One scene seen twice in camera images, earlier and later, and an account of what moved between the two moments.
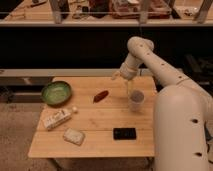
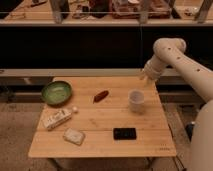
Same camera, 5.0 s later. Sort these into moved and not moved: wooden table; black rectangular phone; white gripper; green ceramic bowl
Moved: white gripper
Not moved: wooden table; black rectangular phone; green ceramic bowl
